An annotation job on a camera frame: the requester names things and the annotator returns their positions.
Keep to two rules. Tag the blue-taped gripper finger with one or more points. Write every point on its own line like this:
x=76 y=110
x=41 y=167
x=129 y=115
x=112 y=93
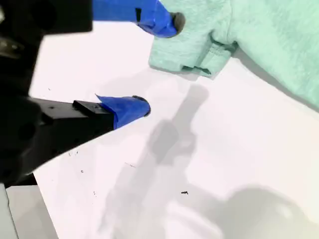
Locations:
x=149 y=15
x=124 y=112

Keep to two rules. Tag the pale green T-shirt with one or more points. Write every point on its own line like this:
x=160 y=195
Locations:
x=261 y=30

